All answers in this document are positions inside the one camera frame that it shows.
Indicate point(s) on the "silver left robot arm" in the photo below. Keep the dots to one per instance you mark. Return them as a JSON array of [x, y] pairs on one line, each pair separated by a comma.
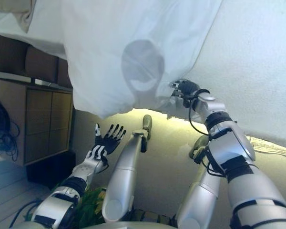
[[54, 205]]

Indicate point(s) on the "silver right robot leg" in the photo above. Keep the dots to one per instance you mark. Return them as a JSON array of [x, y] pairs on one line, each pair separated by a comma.
[[200, 190]]

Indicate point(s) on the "dark brown bed frame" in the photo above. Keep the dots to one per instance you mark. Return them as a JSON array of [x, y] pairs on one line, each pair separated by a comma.
[[14, 57]]

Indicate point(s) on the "beige bed blanket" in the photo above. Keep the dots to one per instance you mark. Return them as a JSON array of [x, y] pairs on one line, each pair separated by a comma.
[[252, 71]]

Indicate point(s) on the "beige pillow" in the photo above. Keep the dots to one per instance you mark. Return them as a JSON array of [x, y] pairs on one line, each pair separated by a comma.
[[12, 12]]

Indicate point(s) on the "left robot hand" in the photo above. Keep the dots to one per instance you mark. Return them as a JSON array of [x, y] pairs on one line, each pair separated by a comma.
[[110, 143]]

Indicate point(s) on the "silver robot leg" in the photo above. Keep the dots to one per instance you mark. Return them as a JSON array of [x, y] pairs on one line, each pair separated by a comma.
[[126, 167], [200, 190]]

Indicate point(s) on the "green leafy plant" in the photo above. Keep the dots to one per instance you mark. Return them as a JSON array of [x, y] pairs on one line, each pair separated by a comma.
[[93, 205]]

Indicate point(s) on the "white bed sheet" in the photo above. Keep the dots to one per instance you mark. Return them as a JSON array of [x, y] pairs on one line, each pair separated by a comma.
[[43, 28]]

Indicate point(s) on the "wooden cabinet with panel doors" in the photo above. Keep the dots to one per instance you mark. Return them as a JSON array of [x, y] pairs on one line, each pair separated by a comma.
[[38, 119]]

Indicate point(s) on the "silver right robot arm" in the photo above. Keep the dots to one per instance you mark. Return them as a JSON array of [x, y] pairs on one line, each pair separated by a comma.
[[231, 143]]

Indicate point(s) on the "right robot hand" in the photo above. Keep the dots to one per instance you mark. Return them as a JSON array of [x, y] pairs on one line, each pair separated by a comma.
[[188, 87]]

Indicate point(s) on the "silver left robot leg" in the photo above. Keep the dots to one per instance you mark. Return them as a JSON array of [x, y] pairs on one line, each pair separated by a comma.
[[126, 167]]

